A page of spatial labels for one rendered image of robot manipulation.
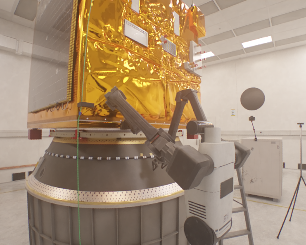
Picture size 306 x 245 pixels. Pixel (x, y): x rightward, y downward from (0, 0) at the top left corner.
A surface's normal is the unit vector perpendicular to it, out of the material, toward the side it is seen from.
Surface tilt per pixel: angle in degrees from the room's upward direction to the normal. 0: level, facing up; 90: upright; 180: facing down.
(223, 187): 90
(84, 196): 43
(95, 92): 90
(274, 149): 90
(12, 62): 90
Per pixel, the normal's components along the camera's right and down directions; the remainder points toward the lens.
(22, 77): 0.77, -0.03
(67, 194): -0.14, -0.76
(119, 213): 0.19, -0.04
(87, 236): -0.07, -0.04
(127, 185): 0.24, -0.51
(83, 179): -0.08, -0.51
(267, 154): -0.64, -0.04
